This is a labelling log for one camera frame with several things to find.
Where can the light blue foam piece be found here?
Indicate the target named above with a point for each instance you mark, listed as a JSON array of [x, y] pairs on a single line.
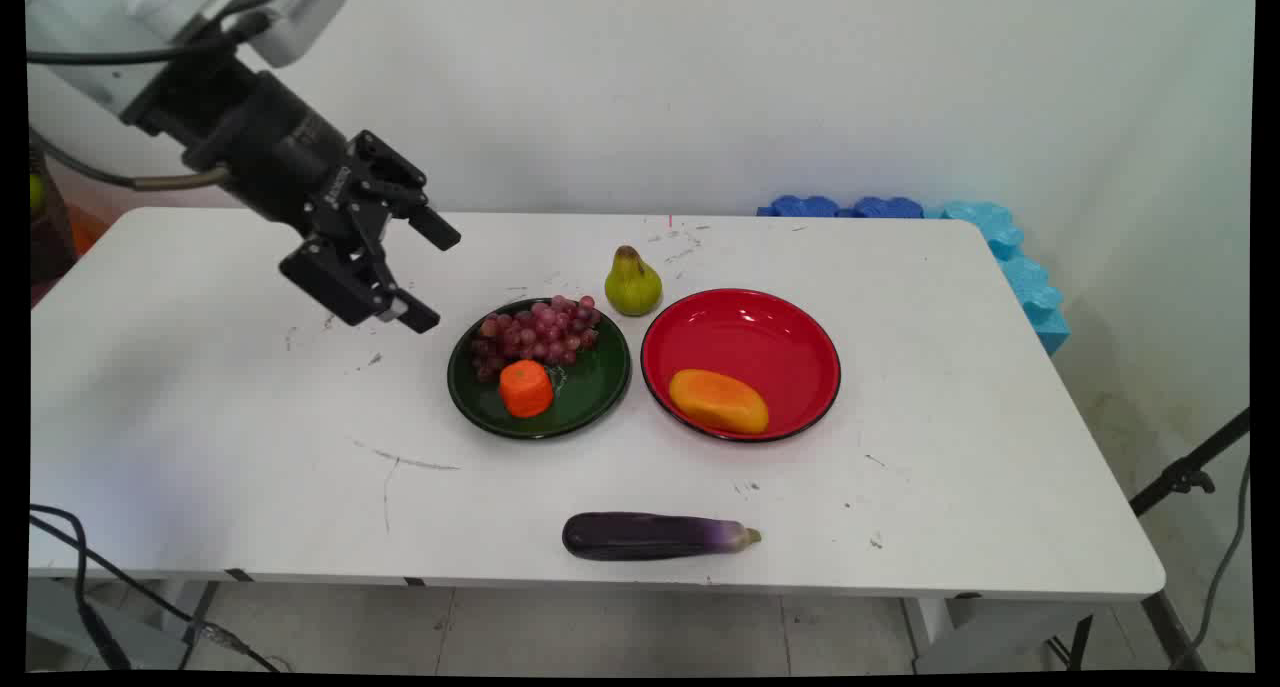
[[1030, 287]]

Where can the green pear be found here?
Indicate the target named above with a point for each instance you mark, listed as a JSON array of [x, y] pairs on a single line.
[[633, 287]]

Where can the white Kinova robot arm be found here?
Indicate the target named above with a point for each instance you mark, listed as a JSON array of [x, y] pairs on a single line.
[[70, 27]]

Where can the red plate black rim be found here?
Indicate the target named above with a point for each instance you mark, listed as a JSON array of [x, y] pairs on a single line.
[[750, 337]]

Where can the dark maroon object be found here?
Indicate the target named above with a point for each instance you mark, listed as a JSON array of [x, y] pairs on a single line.
[[48, 237]]

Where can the dark blue foam piece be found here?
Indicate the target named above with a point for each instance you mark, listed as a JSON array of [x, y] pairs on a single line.
[[805, 206], [888, 207]]

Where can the white table leg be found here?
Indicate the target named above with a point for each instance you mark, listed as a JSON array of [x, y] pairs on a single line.
[[935, 632]]

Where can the yellow orange mango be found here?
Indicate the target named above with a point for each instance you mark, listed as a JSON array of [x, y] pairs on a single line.
[[718, 402]]

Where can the dark green plate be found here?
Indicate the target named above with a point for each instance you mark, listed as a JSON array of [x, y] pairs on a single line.
[[590, 382]]

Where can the orange tangerine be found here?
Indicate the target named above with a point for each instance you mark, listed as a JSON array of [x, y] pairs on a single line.
[[526, 389]]

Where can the black tripod stand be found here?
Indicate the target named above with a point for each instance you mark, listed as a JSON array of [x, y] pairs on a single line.
[[1185, 477]]

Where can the purple eggplant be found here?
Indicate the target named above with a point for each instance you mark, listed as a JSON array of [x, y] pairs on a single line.
[[640, 535]]

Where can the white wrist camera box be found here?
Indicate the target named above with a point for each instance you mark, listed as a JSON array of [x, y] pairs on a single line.
[[300, 22]]

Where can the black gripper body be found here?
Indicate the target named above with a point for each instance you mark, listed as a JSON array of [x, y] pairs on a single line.
[[265, 147]]

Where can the purple red grape bunch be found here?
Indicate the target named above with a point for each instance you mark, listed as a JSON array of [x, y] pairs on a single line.
[[540, 332]]

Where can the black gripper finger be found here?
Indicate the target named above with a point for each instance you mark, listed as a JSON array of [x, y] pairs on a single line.
[[400, 182], [335, 277]]

